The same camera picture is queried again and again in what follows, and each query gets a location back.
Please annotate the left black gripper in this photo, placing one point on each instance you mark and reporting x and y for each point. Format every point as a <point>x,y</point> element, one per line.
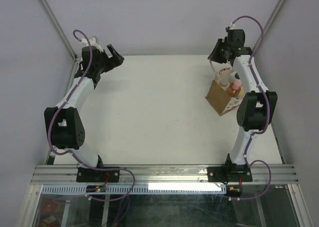
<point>113,61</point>

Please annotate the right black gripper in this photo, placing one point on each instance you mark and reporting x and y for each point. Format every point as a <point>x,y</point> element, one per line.
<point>213,56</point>

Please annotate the peach pink-capped bottle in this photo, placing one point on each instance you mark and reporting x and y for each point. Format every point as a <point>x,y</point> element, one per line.
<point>235,90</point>

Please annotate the brown canvas bag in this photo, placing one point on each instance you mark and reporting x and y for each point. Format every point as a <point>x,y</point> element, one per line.
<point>217,96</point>

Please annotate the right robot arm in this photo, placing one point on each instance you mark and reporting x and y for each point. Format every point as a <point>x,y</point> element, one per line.
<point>256,110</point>

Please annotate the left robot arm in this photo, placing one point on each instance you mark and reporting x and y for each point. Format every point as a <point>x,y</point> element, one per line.
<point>64,127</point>

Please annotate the white bottle grey cap rear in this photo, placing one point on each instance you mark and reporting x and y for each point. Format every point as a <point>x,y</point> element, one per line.
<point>234,77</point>

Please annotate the small green-lit circuit board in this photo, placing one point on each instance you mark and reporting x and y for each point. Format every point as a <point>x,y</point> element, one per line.
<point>96,189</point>

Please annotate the black orange connector box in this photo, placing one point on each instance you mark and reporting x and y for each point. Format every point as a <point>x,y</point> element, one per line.
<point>233,191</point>

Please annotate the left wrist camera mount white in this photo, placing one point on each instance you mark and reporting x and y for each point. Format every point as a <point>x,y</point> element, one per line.
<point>93,42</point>

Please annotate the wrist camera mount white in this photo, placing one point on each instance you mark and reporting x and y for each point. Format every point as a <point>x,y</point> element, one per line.
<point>93,42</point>
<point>231,26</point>

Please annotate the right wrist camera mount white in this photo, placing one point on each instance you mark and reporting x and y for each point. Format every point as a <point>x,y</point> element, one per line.
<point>231,26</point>

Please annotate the left aluminium frame post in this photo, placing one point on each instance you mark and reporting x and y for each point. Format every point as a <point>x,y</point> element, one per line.
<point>57,27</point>

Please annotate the aluminium frame post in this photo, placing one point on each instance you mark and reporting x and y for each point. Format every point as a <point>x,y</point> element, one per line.
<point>57,27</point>
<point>278,7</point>

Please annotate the right aluminium frame post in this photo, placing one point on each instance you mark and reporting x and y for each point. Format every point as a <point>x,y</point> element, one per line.
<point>278,7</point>

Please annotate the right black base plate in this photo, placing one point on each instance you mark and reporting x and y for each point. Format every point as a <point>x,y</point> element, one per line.
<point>224,174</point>

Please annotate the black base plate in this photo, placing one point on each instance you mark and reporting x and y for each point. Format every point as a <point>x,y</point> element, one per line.
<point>86,175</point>
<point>224,174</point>

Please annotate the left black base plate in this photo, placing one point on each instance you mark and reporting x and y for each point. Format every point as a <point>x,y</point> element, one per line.
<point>86,175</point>

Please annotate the aluminium front rail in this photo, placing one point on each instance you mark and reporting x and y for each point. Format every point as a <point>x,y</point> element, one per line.
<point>275,174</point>

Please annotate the white slotted cable duct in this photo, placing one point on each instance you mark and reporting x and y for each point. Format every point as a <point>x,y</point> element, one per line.
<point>150,188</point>

